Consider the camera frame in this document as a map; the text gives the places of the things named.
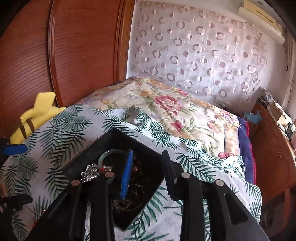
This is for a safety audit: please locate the palm leaf print bedspread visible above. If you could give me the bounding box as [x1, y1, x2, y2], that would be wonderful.
[1, 104, 262, 240]

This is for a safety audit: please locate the wooden wardrobe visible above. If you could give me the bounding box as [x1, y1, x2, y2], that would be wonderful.
[1, 1, 135, 137]

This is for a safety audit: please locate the navy blue blanket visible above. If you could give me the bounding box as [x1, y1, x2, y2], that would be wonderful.
[237, 117, 256, 184]

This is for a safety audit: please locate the pale green jade bangle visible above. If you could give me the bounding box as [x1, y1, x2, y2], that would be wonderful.
[97, 149, 128, 171]

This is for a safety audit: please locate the black jewelry box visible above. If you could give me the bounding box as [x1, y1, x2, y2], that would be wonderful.
[63, 128, 164, 230]

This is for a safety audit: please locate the pink circle pattern curtain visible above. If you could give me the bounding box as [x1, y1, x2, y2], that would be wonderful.
[128, 1, 267, 110]

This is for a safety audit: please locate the blue tissue paper bundle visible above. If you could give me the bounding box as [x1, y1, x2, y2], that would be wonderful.
[243, 111, 262, 125]

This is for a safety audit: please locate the wooden bead mala strand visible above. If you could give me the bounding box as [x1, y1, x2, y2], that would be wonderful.
[112, 165, 145, 212]

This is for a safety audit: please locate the yellow pikachu plush toy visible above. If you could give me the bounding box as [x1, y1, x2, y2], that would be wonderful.
[10, 92, 66, 144]

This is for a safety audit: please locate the white pearl necklace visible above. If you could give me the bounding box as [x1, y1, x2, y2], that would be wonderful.
[80, 162, 113, 183]

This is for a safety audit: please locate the floral quilt blanket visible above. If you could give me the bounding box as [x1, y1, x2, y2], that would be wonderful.
[78, 76, 240, 157]

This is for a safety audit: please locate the wall air conditioner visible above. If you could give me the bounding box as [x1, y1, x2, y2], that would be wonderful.
[238, 1, 285, 45]

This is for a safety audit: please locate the cardboard box on counter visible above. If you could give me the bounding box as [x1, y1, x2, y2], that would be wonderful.
[269, 101, 292, 127]

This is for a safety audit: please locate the wooden side cabinet counter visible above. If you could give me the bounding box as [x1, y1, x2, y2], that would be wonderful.
[250, 101, 295, 203]

